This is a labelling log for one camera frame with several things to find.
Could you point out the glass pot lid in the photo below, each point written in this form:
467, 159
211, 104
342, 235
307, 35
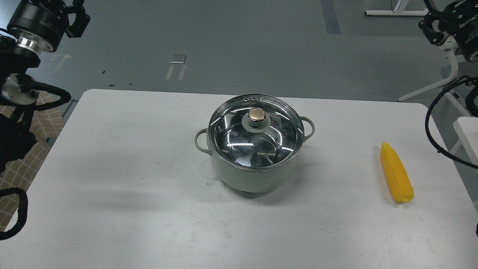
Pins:
256, 132

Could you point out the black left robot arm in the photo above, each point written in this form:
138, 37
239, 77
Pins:
26, 95

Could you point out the white desk frame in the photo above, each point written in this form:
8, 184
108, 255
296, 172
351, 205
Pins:
450, 52

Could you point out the white table leg bar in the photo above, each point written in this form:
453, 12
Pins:
398, 10

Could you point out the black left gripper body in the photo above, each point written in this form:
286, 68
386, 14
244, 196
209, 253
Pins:
38, 25

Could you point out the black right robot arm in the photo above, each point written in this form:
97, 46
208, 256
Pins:
464, 87

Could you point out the grey green cooking pot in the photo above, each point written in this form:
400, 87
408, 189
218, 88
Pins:
247, 181

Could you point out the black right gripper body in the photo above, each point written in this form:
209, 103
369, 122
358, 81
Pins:
462, 24

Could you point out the yellow corn cob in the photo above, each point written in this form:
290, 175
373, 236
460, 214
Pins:
396, 176

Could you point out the white side table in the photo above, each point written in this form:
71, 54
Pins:
467, 146

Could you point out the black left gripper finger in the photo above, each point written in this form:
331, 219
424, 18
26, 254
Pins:
77, 29

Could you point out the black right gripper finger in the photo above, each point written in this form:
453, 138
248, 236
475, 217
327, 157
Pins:
434, 37

